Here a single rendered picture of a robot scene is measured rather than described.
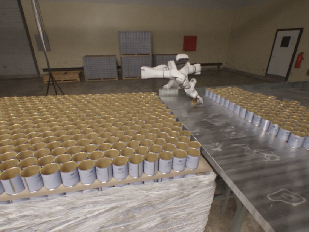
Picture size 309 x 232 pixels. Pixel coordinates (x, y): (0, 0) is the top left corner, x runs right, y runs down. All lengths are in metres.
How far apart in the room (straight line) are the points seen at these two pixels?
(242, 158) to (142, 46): 7.47
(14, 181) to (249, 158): 1.05
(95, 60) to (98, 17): 2.50
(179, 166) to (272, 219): 0.38
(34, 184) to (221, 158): 0.85
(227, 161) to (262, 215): 0.29
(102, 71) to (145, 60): 2.04
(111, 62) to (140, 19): 3.02
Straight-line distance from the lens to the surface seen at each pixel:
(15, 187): 0.87
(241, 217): 1.34
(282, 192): 0.90
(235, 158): 0.99
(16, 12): 10.50
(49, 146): 0.99
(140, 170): 0.78
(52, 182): 0.81
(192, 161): 0.83
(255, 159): 1.03
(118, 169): 0.75
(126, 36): 8.05
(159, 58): 8.33
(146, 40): 8.14
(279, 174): 0.99
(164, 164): 0.78
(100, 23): 9.71
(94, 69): 8.11
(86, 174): 0.76
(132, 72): 8.18
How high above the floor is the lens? 1.63
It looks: 24 degrees down
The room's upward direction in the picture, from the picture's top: straight up
